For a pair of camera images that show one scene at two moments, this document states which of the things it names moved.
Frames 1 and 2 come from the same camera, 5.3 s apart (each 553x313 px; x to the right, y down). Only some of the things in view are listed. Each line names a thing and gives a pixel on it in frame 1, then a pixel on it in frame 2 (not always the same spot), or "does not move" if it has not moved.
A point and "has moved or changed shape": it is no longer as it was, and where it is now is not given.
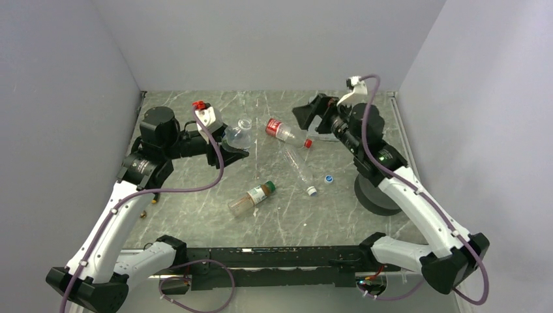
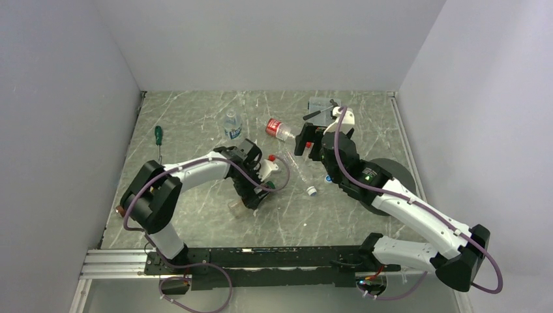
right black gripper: (328, 107) -> (309, 134)
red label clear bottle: (285, 133) does not move
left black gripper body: (212, 155) -> (245, 189)
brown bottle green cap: (243, 203) does not move
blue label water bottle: (239, 137) has moved or changed shape
